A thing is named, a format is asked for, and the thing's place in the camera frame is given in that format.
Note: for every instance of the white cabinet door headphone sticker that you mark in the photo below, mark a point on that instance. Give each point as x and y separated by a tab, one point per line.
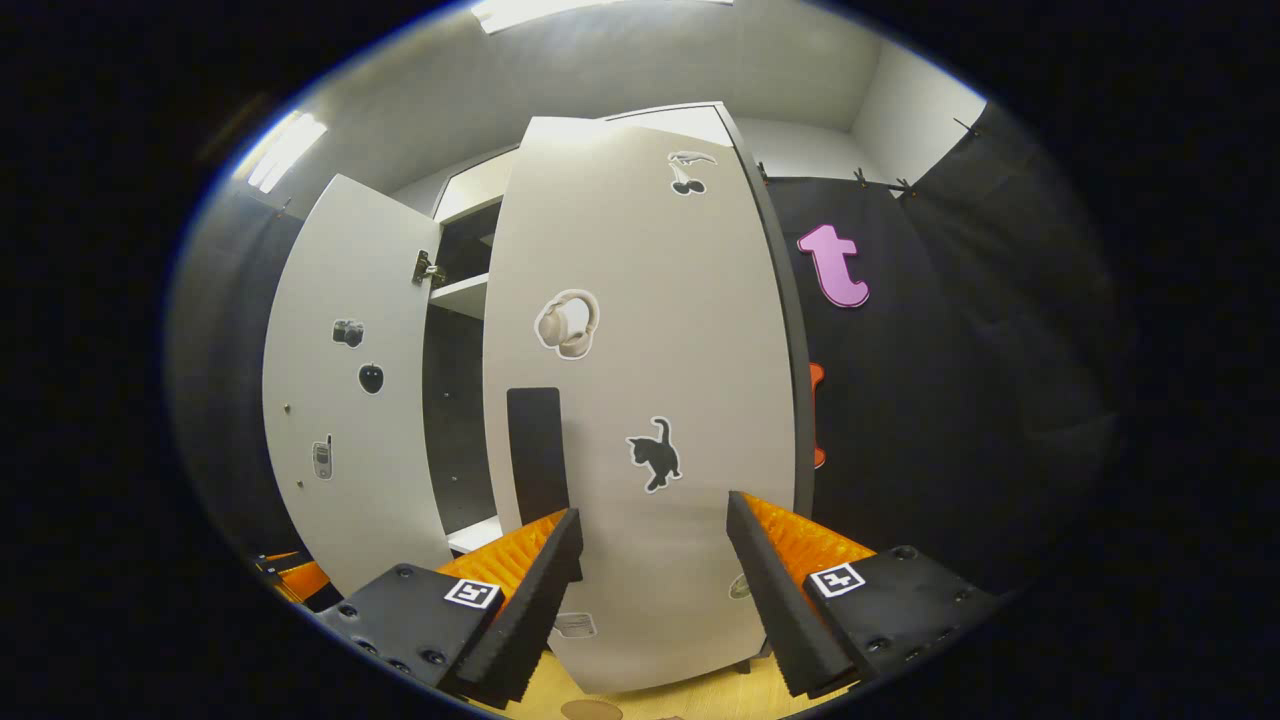
640	300

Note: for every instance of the small ceiling light panel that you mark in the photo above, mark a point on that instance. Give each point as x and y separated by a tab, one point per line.
285	150

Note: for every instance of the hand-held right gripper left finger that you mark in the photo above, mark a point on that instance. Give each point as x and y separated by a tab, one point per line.
525	620

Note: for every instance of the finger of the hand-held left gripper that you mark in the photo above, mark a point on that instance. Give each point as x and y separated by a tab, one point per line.
305	580

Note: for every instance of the white and grey cabinet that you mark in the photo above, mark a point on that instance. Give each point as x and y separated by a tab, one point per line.
455	400

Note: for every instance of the white cabinet shelf board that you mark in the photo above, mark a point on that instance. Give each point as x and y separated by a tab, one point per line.
463	295
478	535

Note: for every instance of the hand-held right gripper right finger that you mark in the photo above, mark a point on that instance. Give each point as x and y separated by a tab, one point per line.
775	610

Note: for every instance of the white cabinet door camera sticker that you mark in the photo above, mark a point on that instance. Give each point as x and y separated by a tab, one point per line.
345	420

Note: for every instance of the metal door hinge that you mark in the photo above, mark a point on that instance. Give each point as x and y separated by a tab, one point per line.
425	268

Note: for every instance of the large ceiling light panel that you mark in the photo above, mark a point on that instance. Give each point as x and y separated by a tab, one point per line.
570	10

